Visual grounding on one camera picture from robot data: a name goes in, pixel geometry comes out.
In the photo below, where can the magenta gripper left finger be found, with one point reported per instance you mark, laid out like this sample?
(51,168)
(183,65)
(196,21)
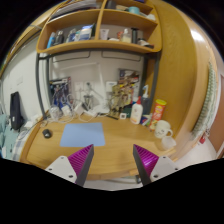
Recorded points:
(75,167)

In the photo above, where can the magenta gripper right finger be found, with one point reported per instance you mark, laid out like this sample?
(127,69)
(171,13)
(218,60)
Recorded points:
(150,166)

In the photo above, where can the blue mouse pad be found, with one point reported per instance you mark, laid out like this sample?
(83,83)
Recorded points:
(82,134)

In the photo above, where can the black computer mouse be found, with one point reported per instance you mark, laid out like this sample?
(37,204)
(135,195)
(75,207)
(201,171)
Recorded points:
(47,133)

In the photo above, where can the clear plastic cup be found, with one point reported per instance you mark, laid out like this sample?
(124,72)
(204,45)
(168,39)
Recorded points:
(168,142)

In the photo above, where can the wooden desk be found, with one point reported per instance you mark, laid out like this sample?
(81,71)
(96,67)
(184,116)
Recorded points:
(113,160)

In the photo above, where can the white ceramic mug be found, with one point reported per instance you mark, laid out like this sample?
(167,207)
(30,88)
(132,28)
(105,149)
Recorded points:
(163,129)

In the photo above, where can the white lotion bottle red cap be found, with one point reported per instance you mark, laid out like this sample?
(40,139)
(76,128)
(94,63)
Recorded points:
(136,112)

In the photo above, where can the small white cube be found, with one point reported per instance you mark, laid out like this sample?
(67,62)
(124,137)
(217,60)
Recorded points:
(123,116)

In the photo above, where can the yellow red chip canister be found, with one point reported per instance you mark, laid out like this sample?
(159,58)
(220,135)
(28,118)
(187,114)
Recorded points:
(157,113)

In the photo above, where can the dark spray bottle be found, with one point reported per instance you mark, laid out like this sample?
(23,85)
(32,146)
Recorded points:
(145,100)

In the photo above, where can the wooden mechanical model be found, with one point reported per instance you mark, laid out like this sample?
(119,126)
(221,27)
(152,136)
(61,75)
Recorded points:
(122,94)

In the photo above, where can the colourful box on desk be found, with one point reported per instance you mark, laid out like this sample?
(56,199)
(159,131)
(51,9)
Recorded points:
(60,89)

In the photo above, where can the blue bottle on shelf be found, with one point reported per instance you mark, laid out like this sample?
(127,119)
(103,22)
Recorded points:
(51,40)

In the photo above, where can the clear bottle on shelf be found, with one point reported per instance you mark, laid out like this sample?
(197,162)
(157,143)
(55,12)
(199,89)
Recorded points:
(125,36)

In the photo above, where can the black cup on shelf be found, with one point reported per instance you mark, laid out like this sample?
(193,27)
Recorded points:
(134,35)

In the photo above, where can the light blue package on shelf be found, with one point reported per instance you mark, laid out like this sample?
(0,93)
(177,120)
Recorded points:
(87,32)

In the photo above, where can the white tube on shelf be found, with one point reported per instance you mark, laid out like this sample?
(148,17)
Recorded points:
(104,34)

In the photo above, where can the wooden wall shelf unit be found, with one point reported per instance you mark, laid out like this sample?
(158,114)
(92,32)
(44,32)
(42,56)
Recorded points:
(113,19)

